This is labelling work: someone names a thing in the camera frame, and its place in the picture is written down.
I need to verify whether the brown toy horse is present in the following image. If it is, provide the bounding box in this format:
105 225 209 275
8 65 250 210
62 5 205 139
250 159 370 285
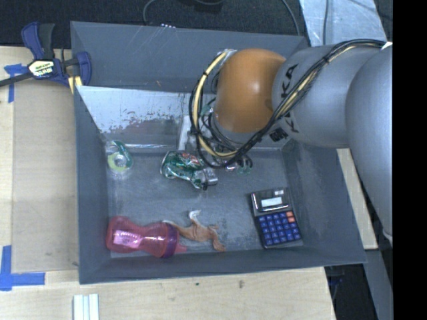
162 209 228 253

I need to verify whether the grey metal bin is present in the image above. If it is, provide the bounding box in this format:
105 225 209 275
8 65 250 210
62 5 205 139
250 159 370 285
69 21 368 285

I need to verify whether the pink plastic bottle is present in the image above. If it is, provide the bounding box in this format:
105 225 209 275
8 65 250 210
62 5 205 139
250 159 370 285
105 215 188 259

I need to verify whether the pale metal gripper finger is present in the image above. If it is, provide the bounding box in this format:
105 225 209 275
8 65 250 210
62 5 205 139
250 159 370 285
190 177 210 192
199 167 220 184

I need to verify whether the crushed green can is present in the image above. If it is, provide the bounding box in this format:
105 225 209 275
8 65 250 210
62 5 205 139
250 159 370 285
159 150 205 183

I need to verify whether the black calculator with blue keys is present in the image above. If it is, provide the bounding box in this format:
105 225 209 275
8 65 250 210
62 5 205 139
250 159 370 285
250 186 304 250

